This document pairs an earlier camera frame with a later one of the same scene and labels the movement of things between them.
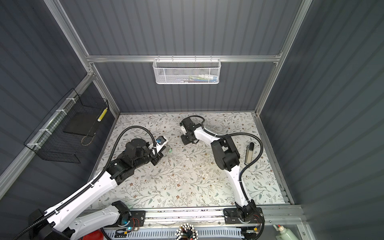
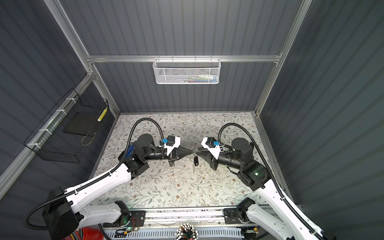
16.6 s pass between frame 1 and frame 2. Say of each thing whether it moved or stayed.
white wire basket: stayed
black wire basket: stayed
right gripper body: moved
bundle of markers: stayed
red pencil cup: stayed
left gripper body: moved
